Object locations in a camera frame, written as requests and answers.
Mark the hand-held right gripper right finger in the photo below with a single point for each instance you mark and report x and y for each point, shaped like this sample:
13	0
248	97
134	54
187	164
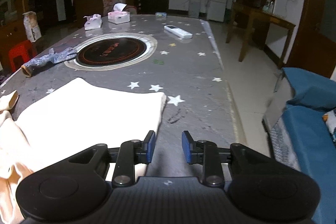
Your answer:
186	146

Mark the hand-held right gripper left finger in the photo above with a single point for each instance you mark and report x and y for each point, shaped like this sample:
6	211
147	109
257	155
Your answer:
151	146

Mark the cream garment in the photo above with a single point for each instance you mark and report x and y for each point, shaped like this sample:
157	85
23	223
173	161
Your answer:
86	113

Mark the peach garment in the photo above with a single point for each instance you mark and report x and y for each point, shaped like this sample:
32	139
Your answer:
10	161

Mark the grey star-print tablecloth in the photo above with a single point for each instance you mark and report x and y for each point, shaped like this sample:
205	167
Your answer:
162	77

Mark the round black induction cooktop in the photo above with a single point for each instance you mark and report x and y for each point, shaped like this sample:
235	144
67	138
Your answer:
111	52

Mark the white remote control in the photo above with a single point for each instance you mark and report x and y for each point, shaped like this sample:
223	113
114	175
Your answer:
178	31

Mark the blue sofa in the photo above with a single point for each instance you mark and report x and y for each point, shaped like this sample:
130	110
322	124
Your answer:
307	140

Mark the small blue packet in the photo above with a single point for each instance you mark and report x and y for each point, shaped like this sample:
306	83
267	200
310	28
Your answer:
161	14

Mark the pink tissue box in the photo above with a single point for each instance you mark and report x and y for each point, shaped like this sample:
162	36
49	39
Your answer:
119	17

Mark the grey patterned glove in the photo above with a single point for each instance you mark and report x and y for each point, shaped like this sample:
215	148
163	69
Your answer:
48	58

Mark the white tissue pack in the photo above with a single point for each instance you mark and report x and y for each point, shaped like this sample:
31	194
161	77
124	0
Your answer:
93	22

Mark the wooden side table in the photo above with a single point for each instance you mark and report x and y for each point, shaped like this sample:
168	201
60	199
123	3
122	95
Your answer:
258	27

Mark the water dispenser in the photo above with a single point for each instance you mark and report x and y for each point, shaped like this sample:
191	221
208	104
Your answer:
194	5

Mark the upholstered chair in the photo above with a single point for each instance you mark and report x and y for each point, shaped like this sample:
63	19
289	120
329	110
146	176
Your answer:
115	5

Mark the red plastic stool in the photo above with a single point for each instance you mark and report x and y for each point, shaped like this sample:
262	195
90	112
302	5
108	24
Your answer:
21	52

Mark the white paper bag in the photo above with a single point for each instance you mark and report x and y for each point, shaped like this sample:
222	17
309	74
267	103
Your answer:
32	27

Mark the wooden shelf unit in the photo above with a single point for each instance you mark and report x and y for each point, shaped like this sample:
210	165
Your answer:
11	3

